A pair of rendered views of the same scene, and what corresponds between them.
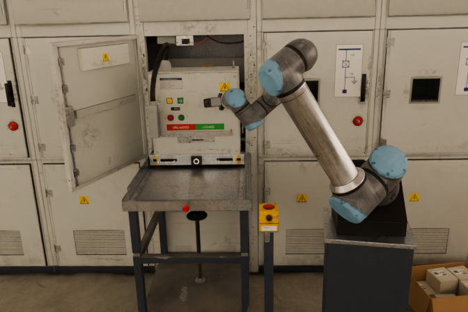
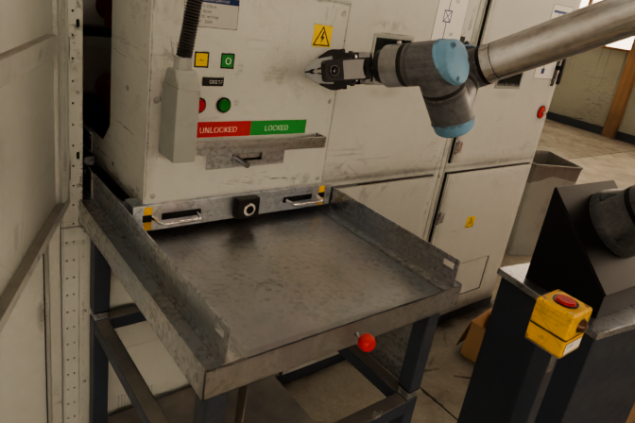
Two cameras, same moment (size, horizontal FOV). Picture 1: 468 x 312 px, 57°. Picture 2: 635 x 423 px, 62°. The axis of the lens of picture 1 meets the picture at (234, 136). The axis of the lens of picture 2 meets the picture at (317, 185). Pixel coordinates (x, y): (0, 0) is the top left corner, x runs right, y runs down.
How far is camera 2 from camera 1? 163 cm
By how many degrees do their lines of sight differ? 41
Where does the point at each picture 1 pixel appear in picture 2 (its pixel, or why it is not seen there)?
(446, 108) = (523, 95)
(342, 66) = (443, 20)
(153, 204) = (286, 353)
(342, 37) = not seen: outside the picture
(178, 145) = (207, 174)
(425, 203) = (477, 228)
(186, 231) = (145, 359)
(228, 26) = not seen: outside the picture
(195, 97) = (261, 54)
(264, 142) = not seen: hidden behind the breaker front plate
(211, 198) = (396, 301)
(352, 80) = not seen: hidden behind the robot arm
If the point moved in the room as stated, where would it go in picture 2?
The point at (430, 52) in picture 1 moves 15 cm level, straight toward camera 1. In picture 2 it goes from (527, 13) to (553, 16)
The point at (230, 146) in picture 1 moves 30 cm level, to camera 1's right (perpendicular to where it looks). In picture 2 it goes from (309, 169) to (387, 160)
